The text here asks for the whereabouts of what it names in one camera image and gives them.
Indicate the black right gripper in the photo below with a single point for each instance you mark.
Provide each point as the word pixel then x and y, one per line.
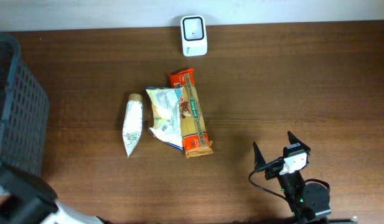
pixel 273 171

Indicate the orange spaghetti packet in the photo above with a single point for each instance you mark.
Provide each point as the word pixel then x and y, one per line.
pixel 195 139

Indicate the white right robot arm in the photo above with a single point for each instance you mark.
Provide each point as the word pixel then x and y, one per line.
pixel 308 199

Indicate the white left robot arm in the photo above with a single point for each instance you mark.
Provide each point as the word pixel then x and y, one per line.
pixel 27 199

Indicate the white barcode scanner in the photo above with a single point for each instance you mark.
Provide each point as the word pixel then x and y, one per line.
pixel 194 36

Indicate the grey plastic mesh basket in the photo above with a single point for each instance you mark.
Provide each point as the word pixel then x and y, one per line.
pixel 24 110

